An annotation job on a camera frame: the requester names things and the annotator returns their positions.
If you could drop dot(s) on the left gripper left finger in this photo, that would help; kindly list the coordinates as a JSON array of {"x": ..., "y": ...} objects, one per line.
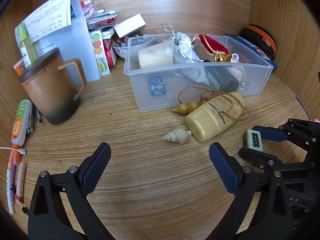
[{"x": 47, "y": 215}]

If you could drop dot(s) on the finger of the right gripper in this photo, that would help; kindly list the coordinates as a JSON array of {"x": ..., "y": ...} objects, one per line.
[
  {"x": 257, "y": 158},
  {"x": 271, "y": 134}
]

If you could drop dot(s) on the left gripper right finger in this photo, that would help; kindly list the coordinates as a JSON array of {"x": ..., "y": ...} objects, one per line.
[{"x": 272, "y": 218}]

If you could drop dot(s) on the mahjong tile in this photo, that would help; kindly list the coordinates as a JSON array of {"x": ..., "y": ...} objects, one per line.
[{"x": 252, "y": 139}]

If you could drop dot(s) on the cream lotion bottle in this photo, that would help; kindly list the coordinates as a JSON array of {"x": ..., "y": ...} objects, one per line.
[{"x": 215, "y": 116}]

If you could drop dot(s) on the wooden gourd pendant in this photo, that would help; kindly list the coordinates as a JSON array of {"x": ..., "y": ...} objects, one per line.
[{"x": 206, "y": 95}]

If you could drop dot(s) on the white cloth drawstring bag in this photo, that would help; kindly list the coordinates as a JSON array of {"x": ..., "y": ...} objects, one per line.
[{"x": 184, "y": 54}]

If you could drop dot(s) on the clear plastic storage bin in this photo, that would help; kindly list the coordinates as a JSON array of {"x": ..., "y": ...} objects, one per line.
[{"x": 162, "y": 78}]

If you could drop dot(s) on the purple white pen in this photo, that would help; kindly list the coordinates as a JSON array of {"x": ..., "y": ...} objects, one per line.
[{"x": 10, "y": 187}]

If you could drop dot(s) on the blue patchwork zip pouch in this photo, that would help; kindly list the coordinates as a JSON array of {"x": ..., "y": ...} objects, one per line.
[{"x": 253, "y": 48}]

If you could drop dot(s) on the wooden spiral shell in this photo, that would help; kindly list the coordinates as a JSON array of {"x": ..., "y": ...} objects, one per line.
[{"x": 179, "y": 135}]

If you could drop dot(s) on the black orange round case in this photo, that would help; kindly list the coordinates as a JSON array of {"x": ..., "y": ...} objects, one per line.
[{"x": 260, "y": 37}]

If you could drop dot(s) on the brown mug with lid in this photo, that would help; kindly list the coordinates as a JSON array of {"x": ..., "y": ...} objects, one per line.
[{"x": 54, "y": 85}]

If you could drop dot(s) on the fruit pattern box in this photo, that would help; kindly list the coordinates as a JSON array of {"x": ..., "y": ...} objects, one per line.
[{"x": 99, "y": 51}]

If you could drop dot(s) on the green cap spray bottle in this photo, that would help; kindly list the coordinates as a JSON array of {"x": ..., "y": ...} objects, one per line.
[{"x": 26, "y": 46}]

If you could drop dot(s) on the small clear glass bowl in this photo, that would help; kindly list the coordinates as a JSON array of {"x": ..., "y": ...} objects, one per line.
[{"x": 122, "y": 47}]

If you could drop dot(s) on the white pink cardboard box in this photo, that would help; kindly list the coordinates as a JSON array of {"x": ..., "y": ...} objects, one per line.
[{"x": 129, "y": 26}]

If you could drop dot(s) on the white folded paper stand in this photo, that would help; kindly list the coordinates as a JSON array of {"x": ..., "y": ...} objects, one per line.
[{"x": 61, "y": 24}]

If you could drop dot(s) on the pink snack packet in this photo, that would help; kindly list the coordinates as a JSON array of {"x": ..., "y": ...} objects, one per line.
[{"x": 89, "y": 9}]

